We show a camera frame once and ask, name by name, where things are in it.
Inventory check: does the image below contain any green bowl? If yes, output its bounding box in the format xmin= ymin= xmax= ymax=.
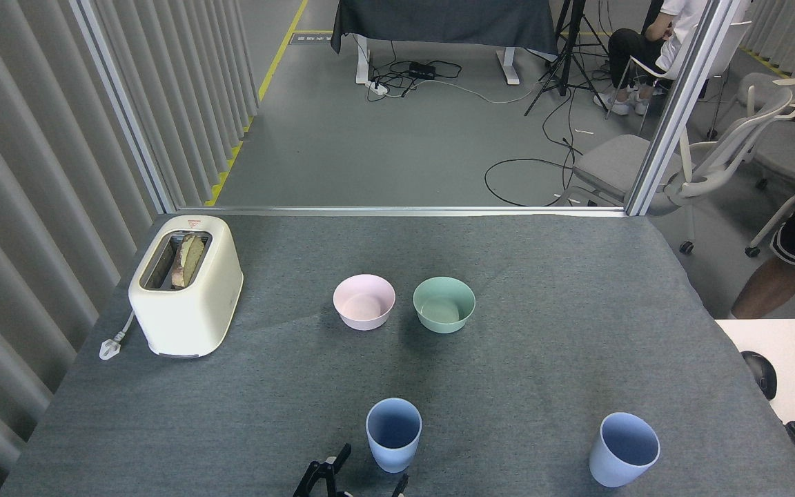
xmin=413 ymin=277 xmax=476 ymax=335

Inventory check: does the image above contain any silver horizontal rail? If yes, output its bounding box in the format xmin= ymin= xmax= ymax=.
xmin=177 ymin=206 xmax=626 ymax=217

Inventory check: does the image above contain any seated person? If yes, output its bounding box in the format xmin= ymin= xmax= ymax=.
xmin=608 ymin=0 xmax=750 ymax=116

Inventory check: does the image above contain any pink bowl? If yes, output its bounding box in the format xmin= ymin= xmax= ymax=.
xmin=333 ymin=274 xmax=396 ymax=331

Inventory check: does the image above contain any white chair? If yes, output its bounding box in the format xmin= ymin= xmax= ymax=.
xmin=605 ymin=21 xmax=752 ymax=139

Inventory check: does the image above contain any slanted silver post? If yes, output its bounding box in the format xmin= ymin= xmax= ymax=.
xmin=625 ymin=0 xmax=743 ymax=216
xmin=70 ymin=0 xmax=177 ymax=215

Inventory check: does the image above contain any grey mesh office chair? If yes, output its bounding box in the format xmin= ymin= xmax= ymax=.
xmin=736 ymin=41 xmax=795 ymax=257

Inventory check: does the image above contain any grey seat office chair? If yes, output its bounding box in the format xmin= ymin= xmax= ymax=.
xmin=556 ymin=86 xmax=795 ymax=255

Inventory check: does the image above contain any dark cloth covered table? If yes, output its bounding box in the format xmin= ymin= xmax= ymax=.
xmin=331 ymin=0 xmax=558 ymax=87

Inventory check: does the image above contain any grey table cloth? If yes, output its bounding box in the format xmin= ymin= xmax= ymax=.
xmin=0 ymin=213 xmax=795 ymax=497

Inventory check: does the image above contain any blue plastic cup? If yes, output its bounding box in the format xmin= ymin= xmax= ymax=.
xmin=366 ymin=398 xmax=422 ymax=474
xmin=589 ymin=413 xmax=661 ymax=488

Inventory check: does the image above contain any black tripod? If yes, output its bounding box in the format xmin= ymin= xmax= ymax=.
xmin=524 ymin=0 xmax=612 ymax=117

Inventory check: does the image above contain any black floor cable loop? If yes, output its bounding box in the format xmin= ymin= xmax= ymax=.
xmin=484 ymin=138 xmax=583 ymax=208

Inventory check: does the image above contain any white toaster plug cable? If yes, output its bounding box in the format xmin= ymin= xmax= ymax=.
xmin=99 ymin=311 xmax=136 ymax=361

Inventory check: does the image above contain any toast bread slice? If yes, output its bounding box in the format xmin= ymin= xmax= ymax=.
xmin=170 ymin=233 xmax=206 ymax=289

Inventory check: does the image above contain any black computer mouse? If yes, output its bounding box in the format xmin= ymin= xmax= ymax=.
xmin=741 ymin=351 xmax=778 ymax=401

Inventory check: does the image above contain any cream white toaster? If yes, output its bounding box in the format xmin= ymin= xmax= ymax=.
xmin=128 ymin=215 xmax=244 ymax=358

